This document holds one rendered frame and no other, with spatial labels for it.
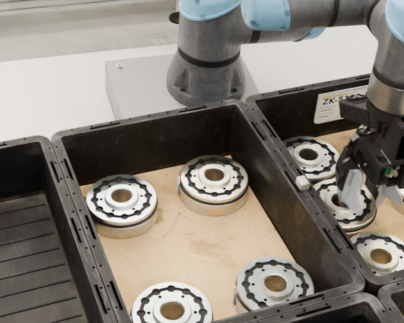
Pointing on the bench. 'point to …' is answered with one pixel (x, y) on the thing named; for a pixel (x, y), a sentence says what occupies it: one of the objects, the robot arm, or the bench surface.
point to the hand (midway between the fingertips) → (359, 200)
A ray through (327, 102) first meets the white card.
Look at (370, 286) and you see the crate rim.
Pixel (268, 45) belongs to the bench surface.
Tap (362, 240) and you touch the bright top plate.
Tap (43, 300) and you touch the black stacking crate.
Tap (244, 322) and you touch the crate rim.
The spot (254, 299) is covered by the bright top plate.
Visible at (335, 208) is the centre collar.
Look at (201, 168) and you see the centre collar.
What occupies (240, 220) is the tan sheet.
